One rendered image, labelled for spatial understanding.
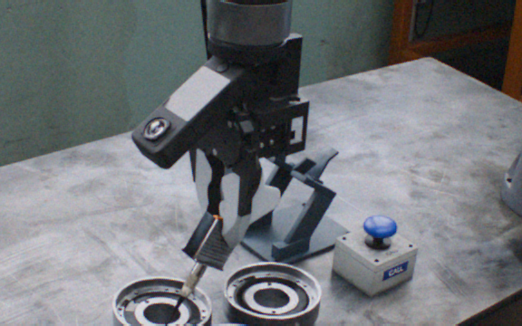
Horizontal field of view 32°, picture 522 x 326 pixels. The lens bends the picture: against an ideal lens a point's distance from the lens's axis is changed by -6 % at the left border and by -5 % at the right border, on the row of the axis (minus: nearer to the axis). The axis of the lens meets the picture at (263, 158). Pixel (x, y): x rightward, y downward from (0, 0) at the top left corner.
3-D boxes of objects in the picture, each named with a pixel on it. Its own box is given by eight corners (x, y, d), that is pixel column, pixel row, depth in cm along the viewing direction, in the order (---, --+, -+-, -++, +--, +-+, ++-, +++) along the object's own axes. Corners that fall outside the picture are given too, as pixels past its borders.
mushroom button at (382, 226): (374, 270, 109) (380, 233, 107) (352, 254, 112) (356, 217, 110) (398, 259, 111) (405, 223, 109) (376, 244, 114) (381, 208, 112)
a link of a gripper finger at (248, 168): (262, 218, 90) (263, 130, 86) (248, 223, 89) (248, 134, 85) (231, 200, 93) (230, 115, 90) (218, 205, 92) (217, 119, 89)
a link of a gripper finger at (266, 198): (287, 244, 95) (289, 158, 92) (239, 263, 92) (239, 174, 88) (267, 233, 97) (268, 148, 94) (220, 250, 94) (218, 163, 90)
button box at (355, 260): (371, 298, 108) (377, 263, 106) (331, 269, 113) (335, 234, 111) (419, 275, 113) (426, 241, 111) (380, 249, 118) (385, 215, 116)
